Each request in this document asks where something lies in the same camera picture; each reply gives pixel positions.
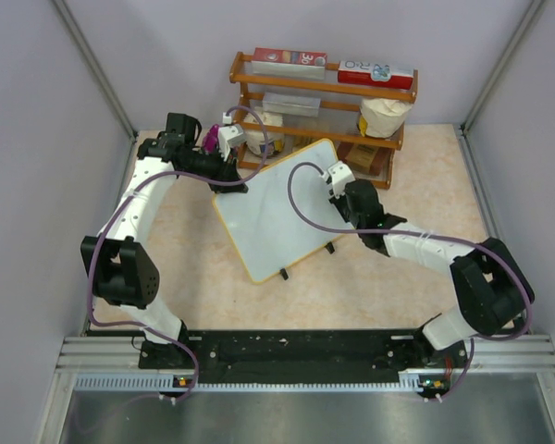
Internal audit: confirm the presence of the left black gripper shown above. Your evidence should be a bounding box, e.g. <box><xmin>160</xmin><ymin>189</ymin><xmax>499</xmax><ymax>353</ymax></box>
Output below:
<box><xmin>181</xmin><ymin>142</ymin><xmax>248</xmax><ymax>194</ymax></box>

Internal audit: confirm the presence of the yellow framed whiteboard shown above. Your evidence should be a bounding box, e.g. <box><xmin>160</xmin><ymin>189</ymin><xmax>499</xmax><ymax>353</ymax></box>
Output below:
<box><xmin>213</xmin><ymin>139</ymin><xmax>341</xmax><ymax>284</ymax></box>

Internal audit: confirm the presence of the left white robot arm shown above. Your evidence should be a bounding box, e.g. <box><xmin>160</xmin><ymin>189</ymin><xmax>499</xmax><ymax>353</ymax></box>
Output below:
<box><xmin>80</xmin><ymin>113</ymin><xmax>248</xmax><ymax>367</ymax></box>

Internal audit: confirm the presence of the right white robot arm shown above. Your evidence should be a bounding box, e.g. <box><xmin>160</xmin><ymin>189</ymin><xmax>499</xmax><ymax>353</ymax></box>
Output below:
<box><xmin>327</xmin><ymin>179</ymin><xmax>534</xmax><ymax>366</ymax></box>

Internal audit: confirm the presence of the white round tub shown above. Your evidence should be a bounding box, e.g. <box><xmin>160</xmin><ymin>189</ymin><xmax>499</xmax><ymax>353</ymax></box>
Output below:
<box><xmin>244</xmin><ymin>107</ymin><xmax>284</xmax><ymax>157</ymax></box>

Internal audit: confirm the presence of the brown scouring pad pack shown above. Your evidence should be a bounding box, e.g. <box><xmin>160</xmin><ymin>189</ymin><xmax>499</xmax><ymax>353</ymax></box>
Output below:
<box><xmin>337</xmin><ymin>142</ymin><xmax>390</xmax><ymax>176</ymax></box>

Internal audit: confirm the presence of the purple snack bag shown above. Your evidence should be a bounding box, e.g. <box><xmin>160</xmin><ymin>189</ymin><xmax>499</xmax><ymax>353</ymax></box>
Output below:
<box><xmin>202</xmin><ymin>124</ymin><xmax>219</xmax><ymax>154</ymax></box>

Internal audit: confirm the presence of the clear plastic box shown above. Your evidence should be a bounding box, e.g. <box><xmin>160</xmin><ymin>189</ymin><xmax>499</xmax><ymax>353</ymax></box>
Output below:
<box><xmin>262</xmin><ymin>92</ymin><xmax>321</xmax><ymax>117</ymax></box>

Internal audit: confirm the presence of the orange wooden shelf rack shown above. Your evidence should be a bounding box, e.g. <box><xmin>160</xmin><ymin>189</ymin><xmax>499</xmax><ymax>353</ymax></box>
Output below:
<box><xmin>229</xmin><ymin>52</ymin><xmax>419</xmax><ymax>190</ymax></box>

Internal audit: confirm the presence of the cream paper bag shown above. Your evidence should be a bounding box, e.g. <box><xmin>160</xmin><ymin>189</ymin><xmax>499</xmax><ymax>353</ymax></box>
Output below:
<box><xmin>358</xmin><ymin>98</ymin><xmax>413</xmax><ymax>139</ymax></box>

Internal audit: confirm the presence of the red white box right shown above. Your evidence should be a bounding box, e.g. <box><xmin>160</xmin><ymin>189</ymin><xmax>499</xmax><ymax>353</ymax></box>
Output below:
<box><xmin>337</xmin><ymin>60</ymin><xmax>414</xmax><ymax>90</ymax></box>

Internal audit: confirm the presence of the red foil box left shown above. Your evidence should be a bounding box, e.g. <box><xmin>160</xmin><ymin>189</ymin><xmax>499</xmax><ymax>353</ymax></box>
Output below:
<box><xmin>252</xmin><ymin>47</ymin><xmax>327</xmax><ymax>68</ymax></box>

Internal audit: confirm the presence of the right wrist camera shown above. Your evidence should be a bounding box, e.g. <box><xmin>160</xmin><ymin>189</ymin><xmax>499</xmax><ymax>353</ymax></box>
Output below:
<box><xmin>322</xmin><ymin>161</ymin><xmax>355</xmax><ymax>198</ymax></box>

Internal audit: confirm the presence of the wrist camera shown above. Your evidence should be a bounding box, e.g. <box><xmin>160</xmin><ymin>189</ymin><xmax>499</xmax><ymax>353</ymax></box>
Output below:
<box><xmin>322</xmin><ymin>161</ymin><xmax>355</xmax><ymax>198</ymax></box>
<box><xmin>217</xmin><ymin>112</ymin><xmax>246</xmax><ymax>161</ymax></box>

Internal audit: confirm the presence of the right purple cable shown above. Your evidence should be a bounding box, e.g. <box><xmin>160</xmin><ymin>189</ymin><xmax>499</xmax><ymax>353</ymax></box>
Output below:
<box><xmin>287</xmin><ymin>161</ymin><xmax>536</xmax><ymax>402</ymax></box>

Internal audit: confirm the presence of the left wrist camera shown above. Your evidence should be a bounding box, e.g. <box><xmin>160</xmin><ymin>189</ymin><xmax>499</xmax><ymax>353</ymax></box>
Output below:
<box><xmin>217</xmin><ymin>112</ymin><xmax>246</xmax><ymax>161</ymax></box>

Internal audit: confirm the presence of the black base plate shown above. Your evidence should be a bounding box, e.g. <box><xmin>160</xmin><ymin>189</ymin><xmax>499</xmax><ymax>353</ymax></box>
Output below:
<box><xmin>139</xmin><ymin>329</ymin><xmax>466</xmax><ymax>385</ymax></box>

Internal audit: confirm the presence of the grey cable duct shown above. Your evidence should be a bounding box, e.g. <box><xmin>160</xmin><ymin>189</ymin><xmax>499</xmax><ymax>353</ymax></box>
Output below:
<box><xmin>73</xmin><ymin>373</ymin><xmax>445</xmax><ymax>394</ymax></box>

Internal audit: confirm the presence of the aluminium frame post left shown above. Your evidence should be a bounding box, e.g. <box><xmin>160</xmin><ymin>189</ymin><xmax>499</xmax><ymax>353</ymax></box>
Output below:
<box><xmin>49</xmin><ymin>0</ymin><xmax>138</xmax><ymax>140</ymax></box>

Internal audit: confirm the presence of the aluminium frame post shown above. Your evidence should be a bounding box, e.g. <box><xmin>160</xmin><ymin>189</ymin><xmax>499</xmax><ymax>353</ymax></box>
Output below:
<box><xmin>460</xmin><ymin>0</ymin><xmax>548</xmax><ymax>137</ymax></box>
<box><xmin>49</xmin><ymin>0</ymin><xmax>138</xmax><ymax>140</ymax></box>

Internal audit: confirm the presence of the aluminium frame post right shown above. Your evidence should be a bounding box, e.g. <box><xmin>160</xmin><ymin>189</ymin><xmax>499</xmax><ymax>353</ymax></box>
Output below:
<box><xmin>460</xmin><ymin>0</ymin><xmax>548</xmax><ymax>137</ymax></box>

